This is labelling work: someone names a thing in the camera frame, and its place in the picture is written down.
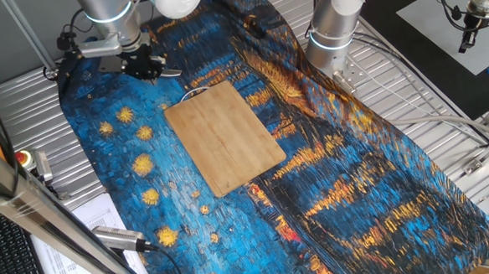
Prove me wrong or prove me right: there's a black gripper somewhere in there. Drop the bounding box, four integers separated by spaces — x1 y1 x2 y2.
120 43 169 86

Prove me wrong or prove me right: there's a steel cleaver knife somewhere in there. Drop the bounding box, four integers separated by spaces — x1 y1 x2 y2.
97 51 183 82

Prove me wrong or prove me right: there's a bamboo cutting board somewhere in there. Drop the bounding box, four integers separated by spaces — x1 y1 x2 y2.
161 76 290 201

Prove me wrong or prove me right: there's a thin grey metal rod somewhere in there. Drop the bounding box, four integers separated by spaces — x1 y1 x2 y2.
0 0 60 79

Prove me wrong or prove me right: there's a red emergency stop button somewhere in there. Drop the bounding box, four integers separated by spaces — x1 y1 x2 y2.
13 147 54 186

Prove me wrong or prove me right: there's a starry night painting tablecloth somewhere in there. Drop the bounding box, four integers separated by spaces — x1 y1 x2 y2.
52 0 489 274

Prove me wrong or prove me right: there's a black table mat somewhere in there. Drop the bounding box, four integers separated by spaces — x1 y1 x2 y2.
358 0 489 127

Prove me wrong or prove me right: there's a black computer keyboard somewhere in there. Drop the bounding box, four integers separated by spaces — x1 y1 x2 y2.
0 199 54 274

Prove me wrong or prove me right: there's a grey studded baseplate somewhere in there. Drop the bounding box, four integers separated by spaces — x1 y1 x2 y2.
395 0 489 80

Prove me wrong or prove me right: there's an aluminium frame bar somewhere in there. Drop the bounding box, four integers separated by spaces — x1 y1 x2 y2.
0 125 156 274

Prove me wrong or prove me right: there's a black camera cable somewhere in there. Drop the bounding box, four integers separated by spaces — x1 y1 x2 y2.
142 239 186 274

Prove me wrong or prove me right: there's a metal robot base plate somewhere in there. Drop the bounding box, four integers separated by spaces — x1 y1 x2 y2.
331 54 372 96

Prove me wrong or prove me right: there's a thin white cable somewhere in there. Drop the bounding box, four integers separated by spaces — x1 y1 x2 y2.
346 47 487 153

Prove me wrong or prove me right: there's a thick grey cable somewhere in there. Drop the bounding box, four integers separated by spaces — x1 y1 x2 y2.
388 112 489 147

